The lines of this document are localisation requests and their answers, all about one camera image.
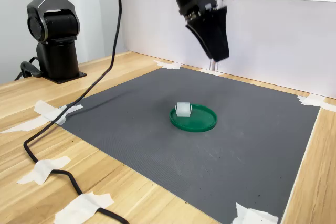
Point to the dark grey mat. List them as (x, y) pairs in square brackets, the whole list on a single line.
[(157, 155)]

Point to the small white plastic terminal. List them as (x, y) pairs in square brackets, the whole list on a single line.
[(183, 110)]

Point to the white masking tape piece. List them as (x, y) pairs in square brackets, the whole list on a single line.
[(312, 101), (252, 216), (18, 127), (169, 65), (81, 207), (47, 110), (211, 72), (43, 169)]

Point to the grey partition post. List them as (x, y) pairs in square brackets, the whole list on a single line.
[(214, 65)]

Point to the round green lid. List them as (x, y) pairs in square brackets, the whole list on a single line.
[(202, 121)]

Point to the white partition panel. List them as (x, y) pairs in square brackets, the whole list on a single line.
[(152, 24), (275, 45)]

